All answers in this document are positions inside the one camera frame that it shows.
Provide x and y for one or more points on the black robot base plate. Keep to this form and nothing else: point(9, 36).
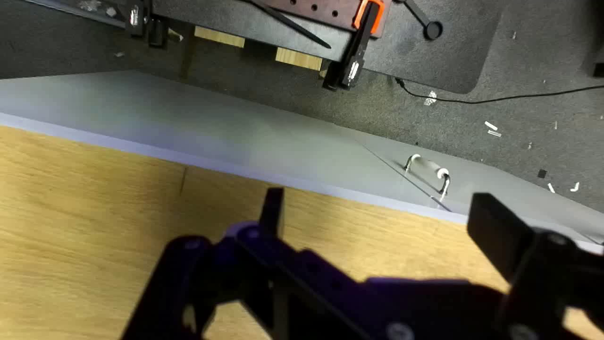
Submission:
point(434, 59)

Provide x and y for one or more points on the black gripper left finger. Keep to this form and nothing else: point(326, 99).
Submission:
point(251, 290)

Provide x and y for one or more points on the light wooden block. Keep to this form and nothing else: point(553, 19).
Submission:
point(298, 59)
point(219, 36)

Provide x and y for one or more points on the white debris scrap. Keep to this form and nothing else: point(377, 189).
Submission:
point(432, 99)
point(493, 129)

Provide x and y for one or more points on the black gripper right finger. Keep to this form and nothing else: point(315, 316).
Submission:
point(553, 284)

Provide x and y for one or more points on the black round knob lever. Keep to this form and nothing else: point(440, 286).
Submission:
point(432, 29)

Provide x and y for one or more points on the grey base cabinet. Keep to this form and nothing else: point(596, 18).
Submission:
point(219, 129)

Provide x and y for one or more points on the black bar clamp orange trigger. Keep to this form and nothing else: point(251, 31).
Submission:
point(355, 53)

